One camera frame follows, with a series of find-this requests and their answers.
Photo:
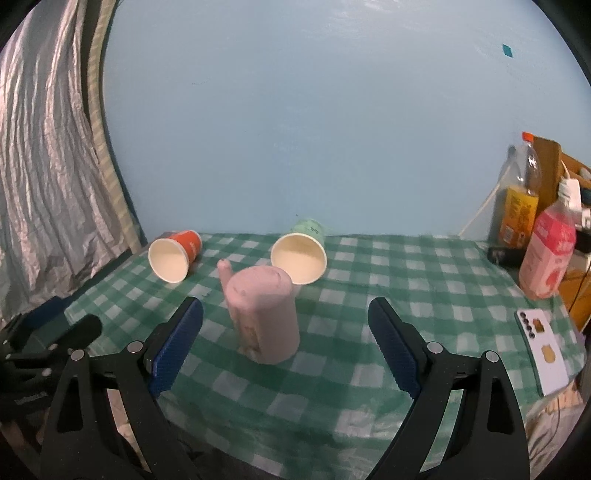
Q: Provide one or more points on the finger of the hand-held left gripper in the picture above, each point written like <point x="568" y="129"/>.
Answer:
<point x="78" y="330"/>

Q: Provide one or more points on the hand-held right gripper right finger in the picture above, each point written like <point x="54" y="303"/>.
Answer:
<point x="395" y="350"/>

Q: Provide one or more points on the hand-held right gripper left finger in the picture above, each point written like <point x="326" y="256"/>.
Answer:
<point x="178" y="350"/>

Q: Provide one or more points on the pink cup with spout lid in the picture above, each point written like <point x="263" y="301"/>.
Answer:
<point x="272" y="323"/>

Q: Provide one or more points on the orange paper cup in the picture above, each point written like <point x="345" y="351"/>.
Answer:
<point x="189" y="244"/>

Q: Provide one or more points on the green paper cup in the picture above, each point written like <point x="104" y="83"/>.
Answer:
<point x="309" y="229"/>

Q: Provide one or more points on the green checkered tablecloth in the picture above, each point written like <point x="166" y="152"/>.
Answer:
<point x="346" y="369"/>

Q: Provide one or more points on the small black box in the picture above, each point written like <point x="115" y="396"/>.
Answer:
<point x="505" y="257"/>

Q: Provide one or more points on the silver curtain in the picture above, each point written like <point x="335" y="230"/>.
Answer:
<point x="46" y="184"/>

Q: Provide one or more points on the white smartphone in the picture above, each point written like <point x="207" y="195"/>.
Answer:
<point x="549" y="364"/>

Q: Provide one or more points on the pink drink bottle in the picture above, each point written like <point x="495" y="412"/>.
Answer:
<point x="549" y="258"/>

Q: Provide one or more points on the orange drink bottle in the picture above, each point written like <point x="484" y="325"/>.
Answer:
<point x="517" y="217"/>

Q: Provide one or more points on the blue tape piece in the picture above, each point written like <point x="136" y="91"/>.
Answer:
<point x="508" y="50"/>

